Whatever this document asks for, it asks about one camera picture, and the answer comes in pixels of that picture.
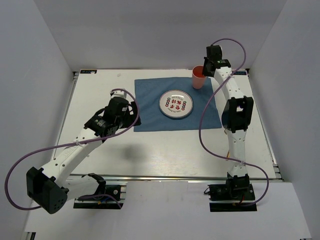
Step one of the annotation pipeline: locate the pink plastic cup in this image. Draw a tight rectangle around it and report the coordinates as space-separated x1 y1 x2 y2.
192 65 207 90

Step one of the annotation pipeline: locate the blue cloth napkin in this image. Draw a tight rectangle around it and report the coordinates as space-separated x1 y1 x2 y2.
134 77 213 132

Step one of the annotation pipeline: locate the white plate with red characters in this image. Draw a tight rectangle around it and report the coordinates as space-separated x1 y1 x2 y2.
158 90 194 119

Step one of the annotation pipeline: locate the gold knife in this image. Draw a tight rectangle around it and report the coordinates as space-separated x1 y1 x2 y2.
226 151 230 161

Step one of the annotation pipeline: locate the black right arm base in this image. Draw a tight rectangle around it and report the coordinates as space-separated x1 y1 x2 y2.
203 184 257 213

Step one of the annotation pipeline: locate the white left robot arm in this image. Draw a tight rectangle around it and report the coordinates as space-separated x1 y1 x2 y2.
26 88 141 214

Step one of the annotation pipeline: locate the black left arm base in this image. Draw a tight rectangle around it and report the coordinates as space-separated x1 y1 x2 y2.
73 173 127 210

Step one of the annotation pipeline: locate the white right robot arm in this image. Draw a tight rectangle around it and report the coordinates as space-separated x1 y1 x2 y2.
202 45 254 200

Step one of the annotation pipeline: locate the right table corner label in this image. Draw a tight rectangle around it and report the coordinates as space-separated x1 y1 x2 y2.
233 70 248 76

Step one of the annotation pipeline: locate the table corner label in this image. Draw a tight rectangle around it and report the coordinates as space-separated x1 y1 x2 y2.
233 70 248 76
79 69 97 74

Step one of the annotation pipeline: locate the left table corner label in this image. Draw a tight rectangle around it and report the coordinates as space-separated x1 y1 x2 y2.
79 69 97 74

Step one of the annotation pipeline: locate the aluminium table edge rail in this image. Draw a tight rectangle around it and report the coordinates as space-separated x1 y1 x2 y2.
64 174 284 182

